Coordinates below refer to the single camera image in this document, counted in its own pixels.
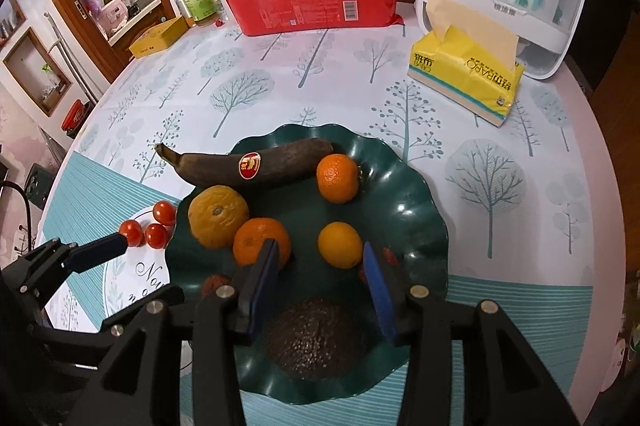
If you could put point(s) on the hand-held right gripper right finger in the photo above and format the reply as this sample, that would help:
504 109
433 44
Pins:
380 296

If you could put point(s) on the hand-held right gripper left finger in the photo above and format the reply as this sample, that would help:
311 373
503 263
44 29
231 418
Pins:
262 291

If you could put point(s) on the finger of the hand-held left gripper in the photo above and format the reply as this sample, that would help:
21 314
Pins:
120 323
97 252

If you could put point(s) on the red cherry tomato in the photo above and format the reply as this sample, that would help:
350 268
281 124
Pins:
131 232
164 212
155 236

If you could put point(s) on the orange mandarin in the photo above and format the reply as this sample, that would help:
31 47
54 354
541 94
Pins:
338 178
250 241

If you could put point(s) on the small yellow orange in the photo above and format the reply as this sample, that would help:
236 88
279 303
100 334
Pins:
340 244

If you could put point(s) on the dark avocado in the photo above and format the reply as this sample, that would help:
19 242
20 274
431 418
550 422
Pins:
320 341

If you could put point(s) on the large wrinkled yellow orange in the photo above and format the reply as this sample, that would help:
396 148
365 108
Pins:
218 217

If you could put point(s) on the dark green scalloped plate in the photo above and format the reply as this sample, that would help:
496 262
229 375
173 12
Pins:
405 191

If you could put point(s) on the overripe dark banana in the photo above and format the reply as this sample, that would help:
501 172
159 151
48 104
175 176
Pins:
210 168

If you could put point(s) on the teal striped placemat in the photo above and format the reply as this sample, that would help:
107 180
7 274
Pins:
85 186

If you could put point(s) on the yellow tin box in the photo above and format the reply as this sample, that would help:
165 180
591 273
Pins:
160 36

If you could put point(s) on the pink kitchen appliance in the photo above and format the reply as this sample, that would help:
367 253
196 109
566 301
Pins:
112 18

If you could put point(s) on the yellow tissue pack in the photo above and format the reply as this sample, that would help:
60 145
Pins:
465 70

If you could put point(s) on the blue white small box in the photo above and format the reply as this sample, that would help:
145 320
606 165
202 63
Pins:
174 0

